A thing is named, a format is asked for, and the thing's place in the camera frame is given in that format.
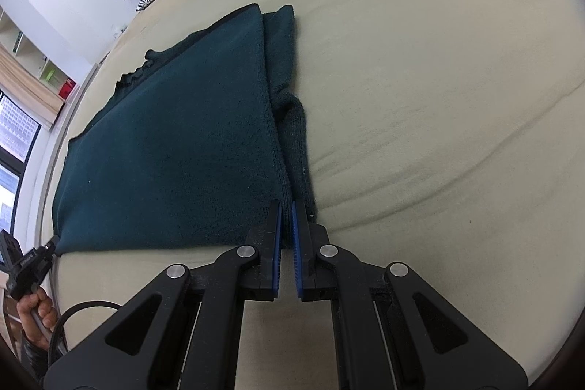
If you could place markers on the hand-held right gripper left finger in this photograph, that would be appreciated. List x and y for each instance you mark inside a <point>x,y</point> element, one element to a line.
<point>276,244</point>

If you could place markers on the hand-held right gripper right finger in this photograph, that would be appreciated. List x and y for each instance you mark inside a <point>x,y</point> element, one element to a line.
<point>297,244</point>

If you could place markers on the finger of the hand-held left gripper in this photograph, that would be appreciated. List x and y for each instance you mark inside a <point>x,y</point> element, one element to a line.
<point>52,246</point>

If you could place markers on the dark green sweater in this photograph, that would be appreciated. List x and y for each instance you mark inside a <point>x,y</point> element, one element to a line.
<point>183,143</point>

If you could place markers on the person's left forearm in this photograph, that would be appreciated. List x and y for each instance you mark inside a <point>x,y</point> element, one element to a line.
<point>32,358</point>

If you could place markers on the person's left hand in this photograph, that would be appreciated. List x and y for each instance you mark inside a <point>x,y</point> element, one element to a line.
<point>34,317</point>

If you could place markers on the dark framed window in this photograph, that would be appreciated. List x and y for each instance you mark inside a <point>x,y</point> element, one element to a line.
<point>13,134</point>

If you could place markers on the red box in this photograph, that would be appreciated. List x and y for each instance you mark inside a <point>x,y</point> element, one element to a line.
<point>67,88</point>

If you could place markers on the beige curtain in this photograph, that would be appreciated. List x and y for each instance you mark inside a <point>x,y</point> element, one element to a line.
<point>32,88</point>

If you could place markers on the green box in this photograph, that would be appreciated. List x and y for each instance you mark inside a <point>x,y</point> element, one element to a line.
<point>48,75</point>

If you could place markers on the white bookshelf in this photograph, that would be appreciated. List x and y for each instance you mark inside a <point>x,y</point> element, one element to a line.
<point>27,47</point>

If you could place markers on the beige bed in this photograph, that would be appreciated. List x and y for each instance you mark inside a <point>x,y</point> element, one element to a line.
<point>434,97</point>

